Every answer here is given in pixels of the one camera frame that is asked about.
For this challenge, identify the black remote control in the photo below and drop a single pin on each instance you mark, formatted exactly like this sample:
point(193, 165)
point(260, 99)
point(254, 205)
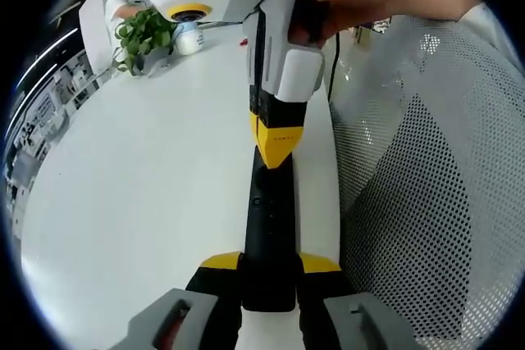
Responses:
point(268, 223)

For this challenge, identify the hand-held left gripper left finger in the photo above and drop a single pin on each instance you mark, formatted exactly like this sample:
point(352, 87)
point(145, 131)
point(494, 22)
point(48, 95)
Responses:
point(197, 309)

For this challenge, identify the potted green plant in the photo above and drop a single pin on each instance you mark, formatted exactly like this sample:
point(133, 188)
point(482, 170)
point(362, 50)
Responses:
point(141, 38)

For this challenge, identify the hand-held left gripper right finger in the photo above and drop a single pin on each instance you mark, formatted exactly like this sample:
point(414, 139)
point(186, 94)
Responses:
point(348, 317)

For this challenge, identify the white blue bottle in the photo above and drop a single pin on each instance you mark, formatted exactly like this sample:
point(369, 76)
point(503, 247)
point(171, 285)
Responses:
point(189, 40)

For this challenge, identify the person's right hand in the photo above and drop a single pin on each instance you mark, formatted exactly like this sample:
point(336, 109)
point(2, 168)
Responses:
point(324, 1)

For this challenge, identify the grey mesh office chair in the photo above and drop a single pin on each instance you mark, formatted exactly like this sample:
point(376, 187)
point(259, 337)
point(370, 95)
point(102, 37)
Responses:
point(430, 182)

